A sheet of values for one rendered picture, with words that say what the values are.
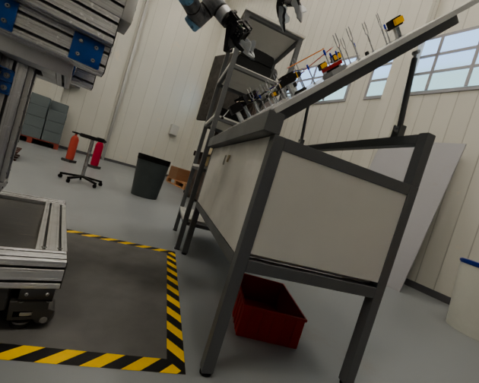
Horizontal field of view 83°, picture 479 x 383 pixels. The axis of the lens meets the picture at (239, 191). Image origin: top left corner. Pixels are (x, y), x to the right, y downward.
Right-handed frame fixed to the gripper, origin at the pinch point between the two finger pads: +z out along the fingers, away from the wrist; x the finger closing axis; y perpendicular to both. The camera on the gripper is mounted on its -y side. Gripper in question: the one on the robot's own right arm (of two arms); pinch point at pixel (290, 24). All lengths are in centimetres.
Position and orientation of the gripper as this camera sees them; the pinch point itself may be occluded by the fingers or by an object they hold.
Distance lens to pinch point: 126.9
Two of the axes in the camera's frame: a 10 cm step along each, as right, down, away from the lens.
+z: 2.0, 9.6, 2.1
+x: -6.2, -0.4, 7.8
